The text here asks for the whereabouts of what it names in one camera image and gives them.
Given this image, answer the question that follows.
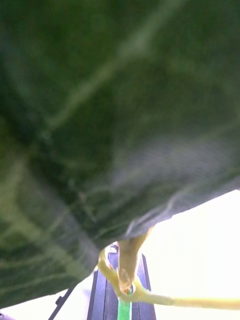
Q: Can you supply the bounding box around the pale blue flower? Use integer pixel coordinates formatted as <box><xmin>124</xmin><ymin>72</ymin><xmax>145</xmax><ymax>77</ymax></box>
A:
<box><xmin>0</xmin><ymin>0</ymin><xmax>240</xmax><ymax>320</ymax></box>

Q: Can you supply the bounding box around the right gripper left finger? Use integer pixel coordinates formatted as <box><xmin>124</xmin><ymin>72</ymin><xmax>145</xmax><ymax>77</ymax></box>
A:
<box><xmin>87</xmin><ymin>251</ymin><xmax>120</xmax><ymax>320</ymax></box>

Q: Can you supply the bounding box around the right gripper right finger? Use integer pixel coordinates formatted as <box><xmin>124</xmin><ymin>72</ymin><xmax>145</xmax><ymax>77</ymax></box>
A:
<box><xmin>130</xmin><ymin>252</ymin><xmax>157</xmax><ymax>320</ymax></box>

